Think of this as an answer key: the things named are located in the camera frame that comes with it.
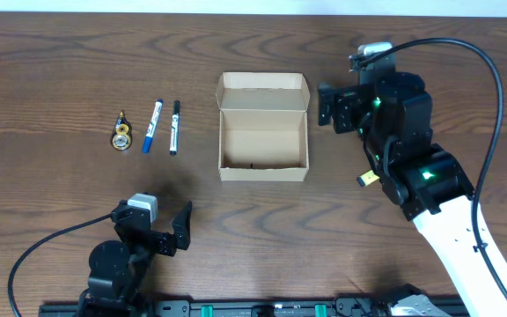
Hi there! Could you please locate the black mounting rail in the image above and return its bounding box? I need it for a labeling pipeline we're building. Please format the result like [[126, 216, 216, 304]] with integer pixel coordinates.
[[38, 284, 469, 317]]

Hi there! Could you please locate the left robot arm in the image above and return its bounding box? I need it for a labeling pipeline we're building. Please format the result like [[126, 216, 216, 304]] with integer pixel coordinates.
[[76, 194, 193, 317]]

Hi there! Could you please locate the blue whiteboard marker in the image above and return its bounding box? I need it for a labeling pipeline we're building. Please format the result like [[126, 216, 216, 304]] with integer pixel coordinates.
[[142, 99, 164, 153]]

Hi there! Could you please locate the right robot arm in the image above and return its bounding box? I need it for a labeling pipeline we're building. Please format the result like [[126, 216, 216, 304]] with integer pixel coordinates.
[[318, 72, 507, 316]]

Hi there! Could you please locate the open cardboard box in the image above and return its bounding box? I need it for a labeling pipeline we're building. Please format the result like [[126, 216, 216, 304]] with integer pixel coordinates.
[[216, 72, 311, 182]]

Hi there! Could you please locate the yellow highlighter pen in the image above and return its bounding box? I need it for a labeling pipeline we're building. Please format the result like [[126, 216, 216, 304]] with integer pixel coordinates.
[[356, 170, 379, 188]]

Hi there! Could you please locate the black whiteboard marker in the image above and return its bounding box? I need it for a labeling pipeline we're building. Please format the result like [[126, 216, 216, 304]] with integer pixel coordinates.
[[169, 100, 180, 156]]

